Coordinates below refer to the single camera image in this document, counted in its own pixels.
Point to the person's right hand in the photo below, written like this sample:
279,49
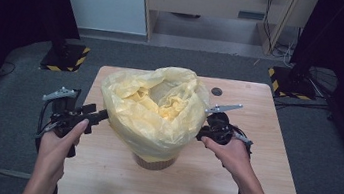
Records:
232,157

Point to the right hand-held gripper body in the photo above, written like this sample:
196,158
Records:
219,128

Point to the black yellow striped stand base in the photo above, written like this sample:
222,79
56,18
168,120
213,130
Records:
291,84
67,58

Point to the person's left hand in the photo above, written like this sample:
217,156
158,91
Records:
55,149

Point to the yellow plastic bag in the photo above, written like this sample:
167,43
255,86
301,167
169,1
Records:
143,120

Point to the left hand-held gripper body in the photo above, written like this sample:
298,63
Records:
63,116

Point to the round dark table grommet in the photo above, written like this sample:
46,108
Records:
216,92

